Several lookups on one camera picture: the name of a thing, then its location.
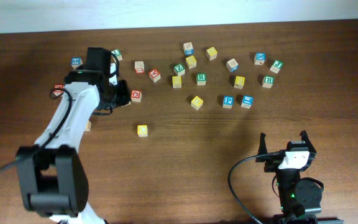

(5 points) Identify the red O block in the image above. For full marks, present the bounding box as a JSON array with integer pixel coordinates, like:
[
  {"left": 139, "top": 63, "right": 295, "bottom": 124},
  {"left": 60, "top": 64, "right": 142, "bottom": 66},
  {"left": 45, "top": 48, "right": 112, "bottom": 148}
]
[{"left": 131, "top": 90, "right": 142, "bottom": 103}]

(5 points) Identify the green J block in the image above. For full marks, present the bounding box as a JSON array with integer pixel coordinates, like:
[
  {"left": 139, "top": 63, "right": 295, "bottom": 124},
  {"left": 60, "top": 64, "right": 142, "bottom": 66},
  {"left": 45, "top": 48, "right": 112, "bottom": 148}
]
[{"left": 270, "top": 60, "right": 283, "bottom": 73}]

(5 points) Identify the red A block centre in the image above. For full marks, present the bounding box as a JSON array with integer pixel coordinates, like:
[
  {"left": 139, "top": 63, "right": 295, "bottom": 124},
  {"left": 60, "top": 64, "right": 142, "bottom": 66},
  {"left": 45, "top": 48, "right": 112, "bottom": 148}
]
[{"left": 149, "top": 69, "right": 161, "bottom": 83}]

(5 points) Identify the blue L block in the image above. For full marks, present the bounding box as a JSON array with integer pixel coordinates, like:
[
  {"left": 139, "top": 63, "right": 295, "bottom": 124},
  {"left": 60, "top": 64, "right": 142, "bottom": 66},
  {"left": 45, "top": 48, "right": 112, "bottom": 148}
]
[{"left": 241, "top": 95, "right": 254, "bottom": 109}]

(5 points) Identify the green r block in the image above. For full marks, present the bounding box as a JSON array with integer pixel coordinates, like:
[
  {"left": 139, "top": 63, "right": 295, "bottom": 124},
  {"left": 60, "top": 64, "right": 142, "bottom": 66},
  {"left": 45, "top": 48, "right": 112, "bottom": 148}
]
[
  {"left": 196, "top": 73, "right": 206, "bottom": 85},
  {"left": 262, "top": 76, "right": 275, "bottom": 88}
]

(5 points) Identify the yellow block upper centre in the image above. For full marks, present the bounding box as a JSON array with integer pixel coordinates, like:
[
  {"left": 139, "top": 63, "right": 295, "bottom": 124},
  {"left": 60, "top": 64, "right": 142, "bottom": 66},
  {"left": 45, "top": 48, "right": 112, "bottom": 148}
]
[{"left": 185, "top": 55, "right": 197, "bottom": 69}]

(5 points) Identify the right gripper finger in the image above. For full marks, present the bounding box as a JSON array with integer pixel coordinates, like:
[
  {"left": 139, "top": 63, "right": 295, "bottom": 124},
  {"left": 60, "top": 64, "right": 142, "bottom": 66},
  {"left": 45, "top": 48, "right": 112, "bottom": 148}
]
[
  {"left": 300, "top": 130, "right": 311, "bottom": 146},
  {"left": 258, "top": 133, "right": 267, "bottom": 155}
]

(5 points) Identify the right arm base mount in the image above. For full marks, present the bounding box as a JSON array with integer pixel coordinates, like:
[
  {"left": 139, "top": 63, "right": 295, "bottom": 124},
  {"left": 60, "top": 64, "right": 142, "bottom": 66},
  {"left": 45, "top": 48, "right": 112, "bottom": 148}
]
[{"left": 272, "top": 215, "right": 345, "bottom": 224}]

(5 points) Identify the yellow umbrella block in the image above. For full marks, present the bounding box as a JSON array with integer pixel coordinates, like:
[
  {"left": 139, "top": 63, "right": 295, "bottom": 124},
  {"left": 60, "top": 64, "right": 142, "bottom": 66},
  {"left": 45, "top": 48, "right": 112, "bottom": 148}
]
[{"left": 191, "top": 96, "right": 203, "bottom": 110}]

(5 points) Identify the blue S block left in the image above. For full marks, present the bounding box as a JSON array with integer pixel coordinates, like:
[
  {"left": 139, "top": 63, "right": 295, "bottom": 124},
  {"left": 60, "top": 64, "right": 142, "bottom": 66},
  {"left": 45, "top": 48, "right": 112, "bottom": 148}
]
[{"left": 71, "top": 57, "right": 83, "bottom": 70}]

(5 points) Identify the blue X block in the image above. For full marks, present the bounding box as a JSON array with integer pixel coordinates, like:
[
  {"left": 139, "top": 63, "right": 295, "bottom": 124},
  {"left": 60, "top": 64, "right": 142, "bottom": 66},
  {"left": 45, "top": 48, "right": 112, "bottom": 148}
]
[{"left": 254, "top": 52, "right": 266, "bottom": 65}]

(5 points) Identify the yellow block top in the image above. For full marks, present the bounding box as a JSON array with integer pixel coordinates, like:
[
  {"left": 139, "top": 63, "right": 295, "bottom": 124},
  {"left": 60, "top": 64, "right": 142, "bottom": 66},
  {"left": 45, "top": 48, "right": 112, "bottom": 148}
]
[{"left": 206, "top": 47, "right": 218, "bottom": 60}]

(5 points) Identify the wooden D block blue side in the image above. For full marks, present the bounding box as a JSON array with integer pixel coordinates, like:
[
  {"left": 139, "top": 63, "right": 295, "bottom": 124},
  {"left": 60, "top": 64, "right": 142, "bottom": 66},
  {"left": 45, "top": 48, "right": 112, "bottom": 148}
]
[{"left": 226, "top": 58, "right": 239, "bottom": 72}]

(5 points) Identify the green Z block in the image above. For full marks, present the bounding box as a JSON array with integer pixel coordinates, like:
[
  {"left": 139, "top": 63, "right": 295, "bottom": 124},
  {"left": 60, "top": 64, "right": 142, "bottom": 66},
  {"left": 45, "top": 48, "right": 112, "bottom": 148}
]
[{"left": 173, "top": 64, "right": 185, "bottom": 76}]

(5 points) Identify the yellow O block lower left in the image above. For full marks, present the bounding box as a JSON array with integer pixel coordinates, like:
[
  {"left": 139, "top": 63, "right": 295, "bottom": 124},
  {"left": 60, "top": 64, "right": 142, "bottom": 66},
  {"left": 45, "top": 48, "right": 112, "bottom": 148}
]
[{"left": 85, "top": 121, "right": 91, "bottom": 131}]

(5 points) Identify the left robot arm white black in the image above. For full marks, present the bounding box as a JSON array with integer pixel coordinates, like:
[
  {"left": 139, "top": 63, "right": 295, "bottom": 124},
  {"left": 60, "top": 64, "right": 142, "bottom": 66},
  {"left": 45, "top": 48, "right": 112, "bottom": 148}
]
[{"left": 16, "top": 47, "right": 131, "bottom": 223}]

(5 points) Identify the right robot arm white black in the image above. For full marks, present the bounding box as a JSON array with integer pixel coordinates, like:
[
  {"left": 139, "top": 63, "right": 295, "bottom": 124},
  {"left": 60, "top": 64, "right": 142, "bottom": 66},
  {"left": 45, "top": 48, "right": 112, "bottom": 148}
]
[{"left": 256, "top": 130, "right": 324, "bottom": 223}]

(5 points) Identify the blue P block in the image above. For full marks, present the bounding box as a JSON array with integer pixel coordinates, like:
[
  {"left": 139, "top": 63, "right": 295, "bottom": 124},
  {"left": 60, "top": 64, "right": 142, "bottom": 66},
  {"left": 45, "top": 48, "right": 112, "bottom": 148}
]
[{"left": 223, "top": 96, "right": 234, "bottom": 109}]

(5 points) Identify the wooden block blue side top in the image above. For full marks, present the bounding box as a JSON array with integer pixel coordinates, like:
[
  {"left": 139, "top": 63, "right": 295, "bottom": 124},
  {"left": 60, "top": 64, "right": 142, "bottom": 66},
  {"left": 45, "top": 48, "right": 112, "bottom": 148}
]
[{"left": 183, "top": 42, "right": 194, "bottom": 56}]

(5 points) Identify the yellow block right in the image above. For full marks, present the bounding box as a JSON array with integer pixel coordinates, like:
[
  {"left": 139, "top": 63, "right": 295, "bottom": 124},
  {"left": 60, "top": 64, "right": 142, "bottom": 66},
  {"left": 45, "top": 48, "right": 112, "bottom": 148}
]
[{"left": 234, "top": 76, "right": 245, "bottom": 89}]

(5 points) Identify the yellow C block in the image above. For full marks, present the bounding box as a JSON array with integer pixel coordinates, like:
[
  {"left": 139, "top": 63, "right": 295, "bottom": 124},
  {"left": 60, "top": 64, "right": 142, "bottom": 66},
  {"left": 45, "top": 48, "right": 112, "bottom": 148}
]
[{"left": 137, "top": 124, "right": 149, "bottom": 137}]

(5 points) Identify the green V block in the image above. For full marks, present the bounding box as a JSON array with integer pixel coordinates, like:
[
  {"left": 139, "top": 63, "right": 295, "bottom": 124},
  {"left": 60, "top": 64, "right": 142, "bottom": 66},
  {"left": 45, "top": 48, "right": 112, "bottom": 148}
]
[{"left": 111, "top": 49, "right": 122, "bottom": 61}]

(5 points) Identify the red M block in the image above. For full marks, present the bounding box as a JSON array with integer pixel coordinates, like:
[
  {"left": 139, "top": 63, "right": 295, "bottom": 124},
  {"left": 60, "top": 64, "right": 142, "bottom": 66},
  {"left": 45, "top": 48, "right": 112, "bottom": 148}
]
[{"left": 53, "top": 85, "right": 64, "bottom": 96}]

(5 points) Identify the wooden block red side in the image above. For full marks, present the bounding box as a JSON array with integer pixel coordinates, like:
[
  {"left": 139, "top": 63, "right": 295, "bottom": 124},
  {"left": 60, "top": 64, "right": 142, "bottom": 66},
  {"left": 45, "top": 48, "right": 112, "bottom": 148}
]
[{"left": 134, "top": 61, "right": 145, "bottom": 73}]

